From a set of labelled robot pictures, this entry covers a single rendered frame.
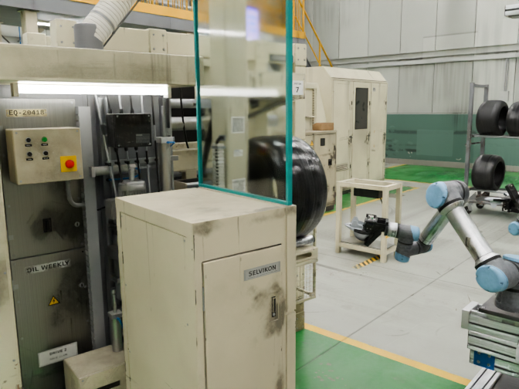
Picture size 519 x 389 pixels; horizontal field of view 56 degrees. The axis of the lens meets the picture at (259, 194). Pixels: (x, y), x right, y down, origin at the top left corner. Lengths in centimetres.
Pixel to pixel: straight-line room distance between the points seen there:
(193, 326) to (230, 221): 32
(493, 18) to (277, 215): 1262
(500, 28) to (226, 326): 1278
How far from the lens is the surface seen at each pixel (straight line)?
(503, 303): 241
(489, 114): 777
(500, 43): 1382
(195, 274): 144
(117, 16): 236
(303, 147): 247
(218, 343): 156
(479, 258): 229
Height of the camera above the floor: 158
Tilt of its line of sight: 10 degrees down
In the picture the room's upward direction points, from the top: 1 degrees counter-clockwise
